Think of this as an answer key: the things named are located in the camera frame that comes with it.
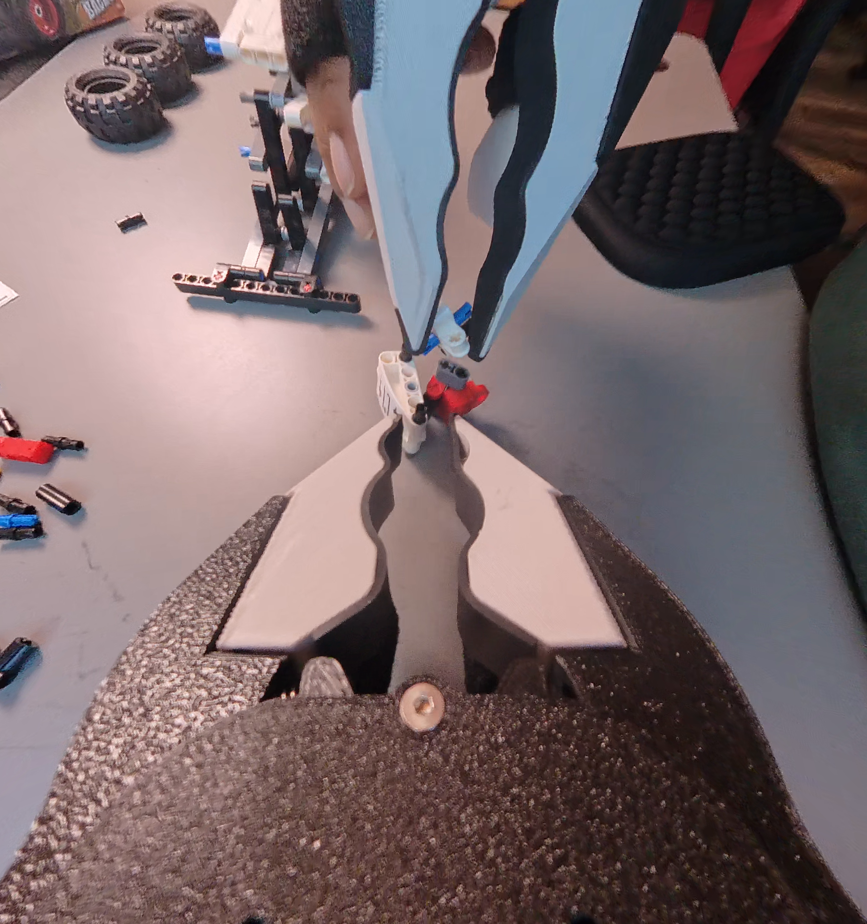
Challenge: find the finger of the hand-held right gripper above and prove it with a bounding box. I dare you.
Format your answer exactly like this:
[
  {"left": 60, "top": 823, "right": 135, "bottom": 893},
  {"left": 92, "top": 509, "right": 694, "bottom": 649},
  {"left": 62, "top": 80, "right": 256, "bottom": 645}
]
[
  {"left": 463, "top": 0, "right": 648, "bottom": 362},
  {"left": 350, "top": 0, "right": 489, "bottom": 362}
]

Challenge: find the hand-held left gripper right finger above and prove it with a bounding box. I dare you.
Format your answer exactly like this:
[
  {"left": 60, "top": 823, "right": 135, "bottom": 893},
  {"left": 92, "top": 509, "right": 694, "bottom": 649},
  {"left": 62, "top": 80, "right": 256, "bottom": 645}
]
[{"left": 446, "top": 416, "right": 629, "bottom": 691}]

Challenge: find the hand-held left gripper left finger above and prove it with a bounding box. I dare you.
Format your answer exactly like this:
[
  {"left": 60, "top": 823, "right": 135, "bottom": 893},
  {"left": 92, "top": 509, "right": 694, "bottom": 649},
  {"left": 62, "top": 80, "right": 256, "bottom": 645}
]
[{"left": 212, "top": 419, "right": 406, "bottom": 691}]

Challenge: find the small white blue brick piece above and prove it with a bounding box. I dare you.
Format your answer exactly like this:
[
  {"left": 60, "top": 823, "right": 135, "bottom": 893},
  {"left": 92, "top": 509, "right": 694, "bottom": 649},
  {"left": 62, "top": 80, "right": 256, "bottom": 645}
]
[{"left": 420, "top": 304, "right": 475, "bottom": 362}]

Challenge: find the red white black brick subassembly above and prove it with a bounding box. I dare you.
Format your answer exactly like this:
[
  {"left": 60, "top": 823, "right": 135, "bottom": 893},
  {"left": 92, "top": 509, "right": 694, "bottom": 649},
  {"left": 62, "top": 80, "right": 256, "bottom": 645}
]
[{"left": 373, "top": 347, "right": 492, "bottom": 456}]

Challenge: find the grey desk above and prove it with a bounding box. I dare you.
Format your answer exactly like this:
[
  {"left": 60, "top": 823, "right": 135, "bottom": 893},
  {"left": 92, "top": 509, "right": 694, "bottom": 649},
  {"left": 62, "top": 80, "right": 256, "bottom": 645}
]
[{"left": 0, "top": 0, "right": 867, "bottom": 896}]

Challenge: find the person's right hand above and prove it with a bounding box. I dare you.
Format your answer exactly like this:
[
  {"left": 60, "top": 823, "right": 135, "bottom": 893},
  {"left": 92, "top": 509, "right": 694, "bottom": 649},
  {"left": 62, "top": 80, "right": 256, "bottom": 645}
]
[{"left": 282, "top": 0, "right": 383, "bottom": 244}]

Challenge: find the red crate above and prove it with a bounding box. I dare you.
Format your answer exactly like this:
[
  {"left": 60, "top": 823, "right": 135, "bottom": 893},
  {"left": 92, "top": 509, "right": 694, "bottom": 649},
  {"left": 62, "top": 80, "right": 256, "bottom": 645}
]
[{"left": 679, "top": 0, "right": 810, "bottom": 109}]

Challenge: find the partly built toy brick vehicle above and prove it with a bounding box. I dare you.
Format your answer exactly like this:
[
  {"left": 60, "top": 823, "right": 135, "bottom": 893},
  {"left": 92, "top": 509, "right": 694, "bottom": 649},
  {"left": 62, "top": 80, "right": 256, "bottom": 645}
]
[{"left": 174, "top": 0, "right": 362, "bottom": 314}]

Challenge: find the black mesh office chair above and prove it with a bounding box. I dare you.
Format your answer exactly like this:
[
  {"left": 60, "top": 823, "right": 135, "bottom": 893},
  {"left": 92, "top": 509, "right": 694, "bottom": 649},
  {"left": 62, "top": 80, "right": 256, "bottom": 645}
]
[{"left": 575, "top": 0, "right": 849, "bottom": 290}]

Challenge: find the black toy tyre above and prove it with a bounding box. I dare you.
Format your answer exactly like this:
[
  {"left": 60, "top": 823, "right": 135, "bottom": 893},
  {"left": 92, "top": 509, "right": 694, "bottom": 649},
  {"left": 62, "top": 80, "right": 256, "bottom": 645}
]
[
  {"left": 66, "top": 65, "right": 165, "bottom": 142},
  {"left": 105, "top": 32, "right": 193, "bottom": 99},
  {"left": 145, "top": 3, "right": 221, "bottom": 66}
]

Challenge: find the pile of small toy bricks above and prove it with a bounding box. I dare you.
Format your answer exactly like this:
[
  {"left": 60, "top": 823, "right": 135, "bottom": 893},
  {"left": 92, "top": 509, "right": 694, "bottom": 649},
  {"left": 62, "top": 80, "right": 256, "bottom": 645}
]
[{"left": 0, "top": 405, "right": 88, "bottom": 694}]

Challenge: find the person's green sweater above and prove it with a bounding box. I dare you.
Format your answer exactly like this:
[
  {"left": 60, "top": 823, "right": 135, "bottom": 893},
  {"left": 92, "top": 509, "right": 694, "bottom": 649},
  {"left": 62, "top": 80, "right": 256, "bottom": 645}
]
[{"left": 809, "top": 260, "right": 867, "bottom": 680}]

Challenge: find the toy truck box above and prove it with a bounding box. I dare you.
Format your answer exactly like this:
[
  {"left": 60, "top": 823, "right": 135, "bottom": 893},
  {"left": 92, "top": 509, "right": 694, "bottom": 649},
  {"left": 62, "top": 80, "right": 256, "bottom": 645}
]
[{"left": 0, "top": 0, "right": 128, "bottom": 73}]

